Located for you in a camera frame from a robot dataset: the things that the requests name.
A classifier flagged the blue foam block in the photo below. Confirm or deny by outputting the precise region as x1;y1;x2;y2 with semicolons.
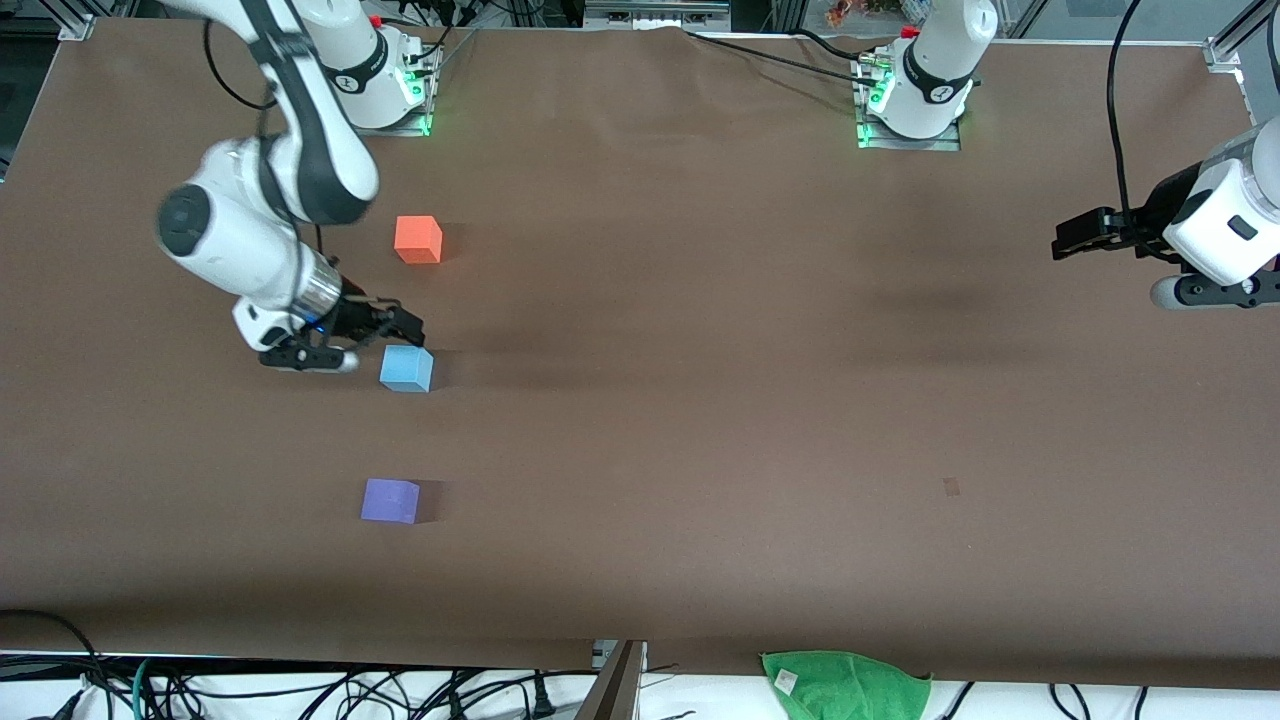
379;344;435;394

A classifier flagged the orange foam block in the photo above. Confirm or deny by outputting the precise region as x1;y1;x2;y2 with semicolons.
393;215;444;266

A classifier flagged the purple foam block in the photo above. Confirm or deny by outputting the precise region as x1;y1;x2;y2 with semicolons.
360;477;421;525

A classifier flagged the brown table cover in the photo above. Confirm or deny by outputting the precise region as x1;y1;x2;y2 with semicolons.
0;20;1280;691

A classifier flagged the grey metal fixture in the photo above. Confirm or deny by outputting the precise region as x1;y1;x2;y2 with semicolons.
585;0;731;31

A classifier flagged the green cloth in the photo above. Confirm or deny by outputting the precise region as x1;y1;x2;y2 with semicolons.
760;650;933;720

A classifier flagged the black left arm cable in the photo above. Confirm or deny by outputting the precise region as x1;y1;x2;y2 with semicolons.
1105;0;1146;226

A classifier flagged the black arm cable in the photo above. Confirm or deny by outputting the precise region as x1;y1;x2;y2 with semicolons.
203;15;301;331
1105;0;1146;226

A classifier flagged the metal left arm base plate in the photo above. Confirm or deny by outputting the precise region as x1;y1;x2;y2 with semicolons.
855;55;963;153

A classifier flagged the aluminium frame profile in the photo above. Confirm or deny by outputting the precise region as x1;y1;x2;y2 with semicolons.
40;0;98;41
1205;0;1280;73

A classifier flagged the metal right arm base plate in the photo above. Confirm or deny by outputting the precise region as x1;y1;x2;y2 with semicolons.
328;45;433;138

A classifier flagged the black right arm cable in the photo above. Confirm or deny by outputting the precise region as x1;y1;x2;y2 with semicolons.
203;15;301;331

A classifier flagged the long black table cable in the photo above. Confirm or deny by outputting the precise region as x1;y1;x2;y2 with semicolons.
683;28;891;83

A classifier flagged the thick black cable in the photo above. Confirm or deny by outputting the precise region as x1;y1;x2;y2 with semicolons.
0;610;103;693

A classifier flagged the grey metal post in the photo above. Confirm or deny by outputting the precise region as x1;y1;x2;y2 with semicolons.
573;640;647;720

